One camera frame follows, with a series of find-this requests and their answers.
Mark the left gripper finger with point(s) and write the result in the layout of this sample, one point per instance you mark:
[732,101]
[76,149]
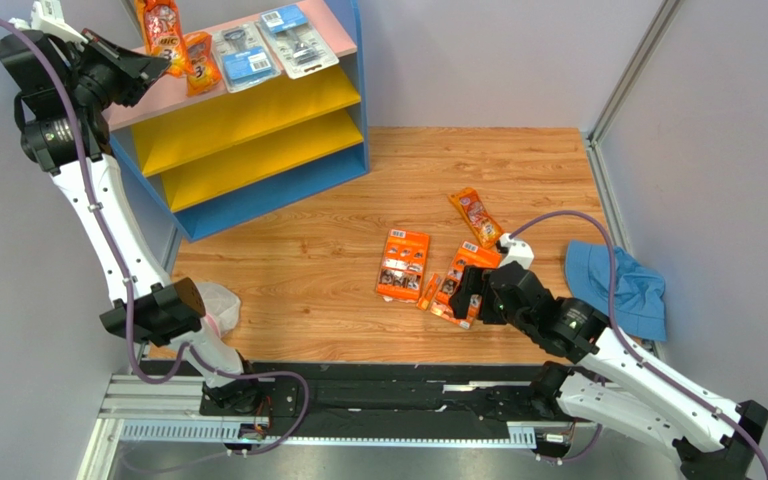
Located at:
[123,63]
[129,92]

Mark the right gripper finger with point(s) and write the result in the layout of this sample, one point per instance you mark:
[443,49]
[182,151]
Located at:
[466,306]
[473,281]

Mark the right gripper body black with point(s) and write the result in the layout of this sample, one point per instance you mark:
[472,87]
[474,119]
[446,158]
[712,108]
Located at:
[479,293]

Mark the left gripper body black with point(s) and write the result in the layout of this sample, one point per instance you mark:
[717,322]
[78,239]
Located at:
[96,78]

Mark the orange BIC razor bag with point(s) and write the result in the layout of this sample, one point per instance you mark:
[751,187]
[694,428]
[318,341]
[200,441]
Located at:
[471,208]
[205,72]
[162,34]

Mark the blue Gillette razor blister pack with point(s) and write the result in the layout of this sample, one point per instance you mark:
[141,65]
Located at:
[297,44]

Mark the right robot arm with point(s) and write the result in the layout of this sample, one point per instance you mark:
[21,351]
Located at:
[613,381]

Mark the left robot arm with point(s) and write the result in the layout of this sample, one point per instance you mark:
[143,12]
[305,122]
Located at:
[64,89]

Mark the razor blister pack on shelf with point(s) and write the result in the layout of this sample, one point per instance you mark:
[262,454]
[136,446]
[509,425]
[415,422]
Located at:
[243,57]

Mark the blue shelf with coloured boards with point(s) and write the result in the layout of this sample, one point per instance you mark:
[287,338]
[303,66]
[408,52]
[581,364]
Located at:
[219,159]

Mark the small orange razor pack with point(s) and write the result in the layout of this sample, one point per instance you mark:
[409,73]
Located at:
[429,292]

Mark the blue bucket hat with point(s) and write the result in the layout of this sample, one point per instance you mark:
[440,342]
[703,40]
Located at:
[639,308]

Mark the white plastic bag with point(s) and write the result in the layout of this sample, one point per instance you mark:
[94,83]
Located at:
[222,307]

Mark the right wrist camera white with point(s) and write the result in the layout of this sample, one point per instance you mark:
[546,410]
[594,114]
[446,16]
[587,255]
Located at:
[513,250]

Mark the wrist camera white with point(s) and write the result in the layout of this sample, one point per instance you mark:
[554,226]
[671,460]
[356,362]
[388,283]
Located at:
[47,16]
[513,250]

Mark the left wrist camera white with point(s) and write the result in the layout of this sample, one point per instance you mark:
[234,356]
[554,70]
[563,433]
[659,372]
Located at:
[47,16]

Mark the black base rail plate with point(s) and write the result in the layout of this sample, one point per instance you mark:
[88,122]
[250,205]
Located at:
[404,401]

